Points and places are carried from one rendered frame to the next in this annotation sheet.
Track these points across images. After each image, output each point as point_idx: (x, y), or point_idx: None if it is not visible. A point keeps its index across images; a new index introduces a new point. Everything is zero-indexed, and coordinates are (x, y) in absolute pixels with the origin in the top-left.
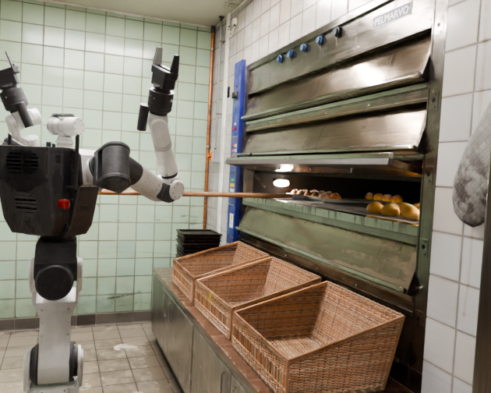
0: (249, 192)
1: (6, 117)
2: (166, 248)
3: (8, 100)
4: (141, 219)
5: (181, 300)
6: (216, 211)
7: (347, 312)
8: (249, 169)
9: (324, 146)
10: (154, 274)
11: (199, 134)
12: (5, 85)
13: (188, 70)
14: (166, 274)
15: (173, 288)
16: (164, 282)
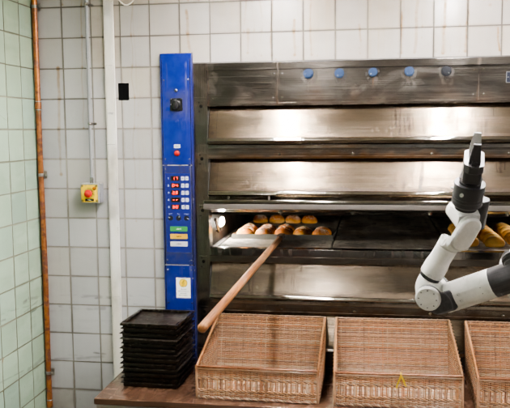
0: (211, 242)
1: (475, 219)
2: (14, 365)
3: (482, 198)
4: None
5: (301, 407)
6: (96, 280)
7: None
8: (216, 211)
9: (439, 187)
10: (106, 406)
11: (29, 155)
12: (481, 177)
13: (13, 43)
14: (149, 396)
15: (235, 403)
16: (191, 405)
